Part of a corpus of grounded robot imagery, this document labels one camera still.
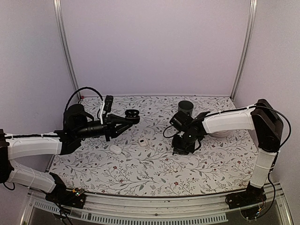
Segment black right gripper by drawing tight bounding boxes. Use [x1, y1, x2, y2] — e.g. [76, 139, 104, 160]
[172, 131, 199, 155]

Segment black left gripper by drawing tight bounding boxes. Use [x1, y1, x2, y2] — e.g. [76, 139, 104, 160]
[75, 114, 133, 142]

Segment black earbud charging case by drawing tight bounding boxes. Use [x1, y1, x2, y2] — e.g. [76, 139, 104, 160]
[125, 109, 140, 120]

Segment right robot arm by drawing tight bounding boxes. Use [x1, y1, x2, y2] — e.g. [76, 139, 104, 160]
[170, 99, 289, 204]

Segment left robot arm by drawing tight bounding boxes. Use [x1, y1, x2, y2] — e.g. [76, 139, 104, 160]
[0, 104, 140, 203]

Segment white closed earbud case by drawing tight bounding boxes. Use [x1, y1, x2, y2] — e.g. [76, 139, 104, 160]
[110, 145, 122, 155]

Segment white open earbud case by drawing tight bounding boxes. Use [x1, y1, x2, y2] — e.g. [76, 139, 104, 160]
[138, 138, 148, 147]

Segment dark grey mug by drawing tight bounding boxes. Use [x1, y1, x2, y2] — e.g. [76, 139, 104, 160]
[177, 100, 194, 116]

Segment floral patterned table mat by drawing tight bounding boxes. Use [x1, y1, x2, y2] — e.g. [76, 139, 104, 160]
[50, 96, 258, 196]

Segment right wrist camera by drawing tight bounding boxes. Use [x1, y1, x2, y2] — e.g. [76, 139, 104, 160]
[170, 111, 193, 131]

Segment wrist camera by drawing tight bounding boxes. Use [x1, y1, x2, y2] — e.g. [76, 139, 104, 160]
[170, 111, 193, 131]
[97, 95, 113, 125]

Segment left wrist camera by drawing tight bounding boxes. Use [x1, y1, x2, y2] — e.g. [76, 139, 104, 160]
[97, 95, 113, 125]

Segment front aluminium rail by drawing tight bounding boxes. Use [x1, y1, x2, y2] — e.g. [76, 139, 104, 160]
[20, 183, 295, 225]

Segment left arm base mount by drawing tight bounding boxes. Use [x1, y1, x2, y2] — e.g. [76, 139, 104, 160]
[45, 172, 86, 209]

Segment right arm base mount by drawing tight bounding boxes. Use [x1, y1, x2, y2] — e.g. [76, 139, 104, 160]
[225, 183, 267, 209]

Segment left aluminium frame post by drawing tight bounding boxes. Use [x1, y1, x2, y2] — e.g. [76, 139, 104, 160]
[53, 0, 79, 91]

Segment aluminium frame post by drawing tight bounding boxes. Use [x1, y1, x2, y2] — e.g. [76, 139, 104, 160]
[230, 0, 257, 102]
[53, 0, 79, 91]

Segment right aluminium frame post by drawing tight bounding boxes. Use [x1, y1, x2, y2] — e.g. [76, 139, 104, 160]
[230, 0, 257, 102]

